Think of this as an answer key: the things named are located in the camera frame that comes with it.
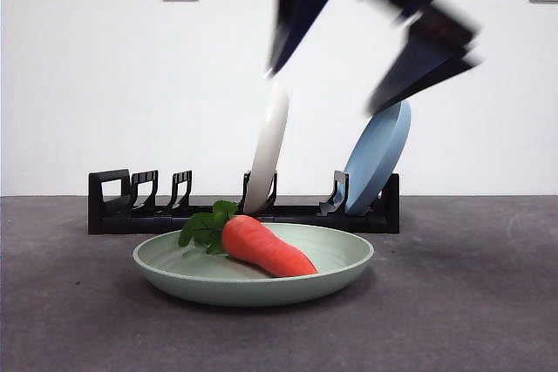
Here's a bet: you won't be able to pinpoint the green plate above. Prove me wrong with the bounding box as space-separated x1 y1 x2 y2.
132 222 375 308

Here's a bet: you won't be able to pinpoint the white plate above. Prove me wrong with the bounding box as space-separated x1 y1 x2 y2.
242 83 290 215

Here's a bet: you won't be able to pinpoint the orange toy carrot green leaves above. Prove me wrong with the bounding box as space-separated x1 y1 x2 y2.
177 200 319 278

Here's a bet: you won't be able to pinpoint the blue plate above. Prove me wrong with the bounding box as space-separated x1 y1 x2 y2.
343 99 412 216

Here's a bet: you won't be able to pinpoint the black plate rack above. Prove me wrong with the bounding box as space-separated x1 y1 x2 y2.
87 168 401 236

